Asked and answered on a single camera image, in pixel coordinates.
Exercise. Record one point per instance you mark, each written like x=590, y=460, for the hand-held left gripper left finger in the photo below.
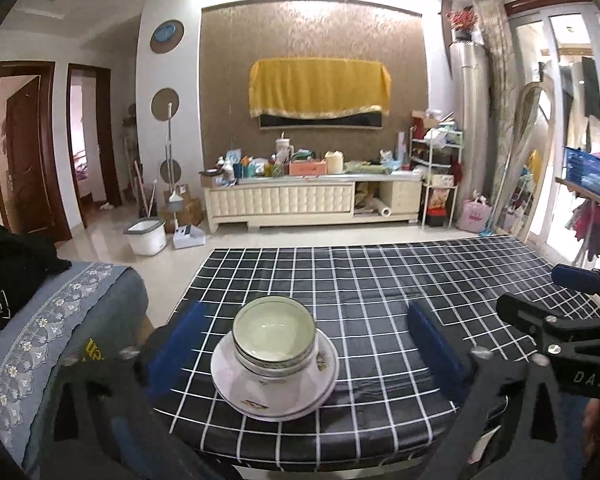
x=177, y=347

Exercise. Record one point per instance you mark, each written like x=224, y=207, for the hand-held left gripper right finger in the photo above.
x=435, y=355

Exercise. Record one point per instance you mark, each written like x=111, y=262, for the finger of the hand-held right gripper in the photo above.
x=525, y=317
x=577, y=277

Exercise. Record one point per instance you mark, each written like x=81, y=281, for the green patterned bowl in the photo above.
x=272, y=330

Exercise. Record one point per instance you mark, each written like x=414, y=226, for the plain white plate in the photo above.
x=280, y=416

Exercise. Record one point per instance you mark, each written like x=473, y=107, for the hanging red clothes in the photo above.
x=590, y=227

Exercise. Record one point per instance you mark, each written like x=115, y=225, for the black white grid tablecloth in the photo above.
x=380, y=280

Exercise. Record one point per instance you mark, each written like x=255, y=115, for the blue plastic basket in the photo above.
x=589, y=172

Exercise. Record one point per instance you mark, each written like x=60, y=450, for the white open box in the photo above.
x=189, y=239

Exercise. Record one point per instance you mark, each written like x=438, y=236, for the white mop bucket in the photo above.
x=146, y=239

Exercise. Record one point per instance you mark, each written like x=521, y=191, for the pink bag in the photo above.
x=474, y=216

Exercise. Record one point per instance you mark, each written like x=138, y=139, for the cardboard box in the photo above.
x=192, y=210

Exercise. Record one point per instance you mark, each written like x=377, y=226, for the grey embroidered sofa cover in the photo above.
x=35, y=350

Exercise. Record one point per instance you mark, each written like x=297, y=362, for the glass sliding door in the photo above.
x=555, y=125

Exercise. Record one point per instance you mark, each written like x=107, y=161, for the white paper roll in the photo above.
x=383, y=208

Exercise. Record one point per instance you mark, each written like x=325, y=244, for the cream television cabinet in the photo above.
x=280, y=200

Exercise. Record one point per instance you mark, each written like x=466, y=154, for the black garment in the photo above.
x=10, y=270

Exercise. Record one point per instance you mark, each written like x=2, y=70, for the white standing air conditioner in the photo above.
x=472, y=125

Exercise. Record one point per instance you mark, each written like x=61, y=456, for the white metal shelf rack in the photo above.
x=440, y=142

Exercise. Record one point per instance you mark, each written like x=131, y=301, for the patterned beige curtain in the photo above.
x=500, y=100

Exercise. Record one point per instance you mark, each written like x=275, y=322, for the green folded cloth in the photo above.
x=362, y=167

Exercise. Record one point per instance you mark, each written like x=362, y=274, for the white mop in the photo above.
x=169, y=140

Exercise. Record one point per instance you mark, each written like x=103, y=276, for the cream plastic jug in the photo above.
x=335, y=162

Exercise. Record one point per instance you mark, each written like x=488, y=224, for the pink storage box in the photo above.
x=307, y=167

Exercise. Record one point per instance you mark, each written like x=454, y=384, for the white tumbler with straw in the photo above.
x=284, y=150

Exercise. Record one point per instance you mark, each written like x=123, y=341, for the brown wooden door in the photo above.
x=27, y=160

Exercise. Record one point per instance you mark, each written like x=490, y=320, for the red flower vase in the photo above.
x=462, y=22

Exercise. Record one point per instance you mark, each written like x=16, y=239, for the yellow television cover cloth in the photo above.
x=320, y=87

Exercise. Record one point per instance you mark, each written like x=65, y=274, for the wooden rail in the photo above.
x=580, y=191

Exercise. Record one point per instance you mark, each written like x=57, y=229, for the white arched frame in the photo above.
x=525, y=125

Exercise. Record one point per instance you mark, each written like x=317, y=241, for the round brown wall disc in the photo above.
x=164, y=104
x=174, y=171

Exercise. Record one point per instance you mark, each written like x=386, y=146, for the brown open doorway frame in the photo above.
x=104, y=145

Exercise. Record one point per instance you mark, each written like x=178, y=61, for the round wall disc blue plate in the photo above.
x=166, y=36

